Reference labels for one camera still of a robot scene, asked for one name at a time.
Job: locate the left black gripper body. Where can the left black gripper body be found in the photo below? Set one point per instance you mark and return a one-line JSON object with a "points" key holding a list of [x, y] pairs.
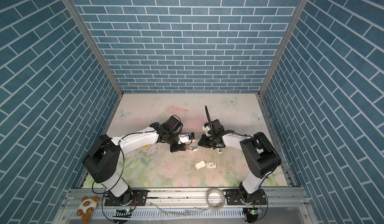
{"points": [[173, 140]]}

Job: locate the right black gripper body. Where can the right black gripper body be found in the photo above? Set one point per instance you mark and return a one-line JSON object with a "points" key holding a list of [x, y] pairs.
{"points": [[209, 141]]}

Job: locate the pink stapler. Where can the pink stapler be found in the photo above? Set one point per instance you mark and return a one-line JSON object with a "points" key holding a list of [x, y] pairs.
{"points": [[194, 148]]}

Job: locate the white staple box sleeve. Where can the white staple box sleeve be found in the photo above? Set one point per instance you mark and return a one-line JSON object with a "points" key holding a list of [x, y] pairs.
{"points": [[211, 165]]}

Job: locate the white staple box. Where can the white staple box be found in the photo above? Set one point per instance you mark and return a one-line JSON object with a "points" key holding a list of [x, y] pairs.
{"points": [[200, 165]]}

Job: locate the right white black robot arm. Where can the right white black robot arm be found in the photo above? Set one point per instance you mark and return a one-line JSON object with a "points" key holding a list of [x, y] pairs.
{"points": [[261, 157]]}

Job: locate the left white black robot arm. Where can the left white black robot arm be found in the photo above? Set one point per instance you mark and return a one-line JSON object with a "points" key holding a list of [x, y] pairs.
{"points": [[101, 161]]}

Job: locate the clear tape roll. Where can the clear tape roll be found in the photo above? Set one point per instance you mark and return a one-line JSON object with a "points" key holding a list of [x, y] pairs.
{"points": [[215, 199]]}

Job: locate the plush panda toy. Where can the plush panda toy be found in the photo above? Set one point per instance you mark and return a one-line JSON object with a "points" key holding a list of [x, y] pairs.
{"points": [[86, 208]]}

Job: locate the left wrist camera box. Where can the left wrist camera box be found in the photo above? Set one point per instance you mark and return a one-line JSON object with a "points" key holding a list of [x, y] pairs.
{"points": [[186, 138]]}

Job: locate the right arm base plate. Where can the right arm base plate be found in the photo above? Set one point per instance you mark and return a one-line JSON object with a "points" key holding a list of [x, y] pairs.
{"points": [[236, 197]]}

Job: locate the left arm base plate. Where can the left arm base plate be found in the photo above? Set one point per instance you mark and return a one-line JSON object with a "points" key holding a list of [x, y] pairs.
{"points": [[129, 198]]}

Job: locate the aluminium front rail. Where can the aluminium front rail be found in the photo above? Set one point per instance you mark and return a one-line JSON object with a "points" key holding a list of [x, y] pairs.
{"points": [[196, 197]]}

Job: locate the white slotted cable duct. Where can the white slotted cable duct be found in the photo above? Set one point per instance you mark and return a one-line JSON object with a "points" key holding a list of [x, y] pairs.
{"points": [[168, 214]]}

